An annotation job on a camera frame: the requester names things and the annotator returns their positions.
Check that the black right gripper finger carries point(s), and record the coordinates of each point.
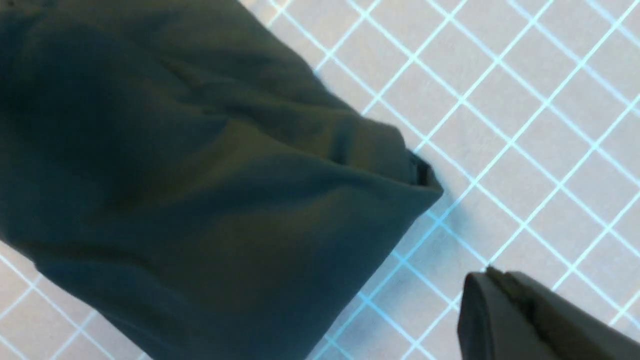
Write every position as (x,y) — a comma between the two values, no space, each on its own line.
(511,316)

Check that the dark gray long-sleeve shirt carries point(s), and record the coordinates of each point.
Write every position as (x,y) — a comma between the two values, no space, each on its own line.
(178,168)

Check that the pink grid tablecloth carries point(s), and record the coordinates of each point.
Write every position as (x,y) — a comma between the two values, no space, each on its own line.
(527,111)

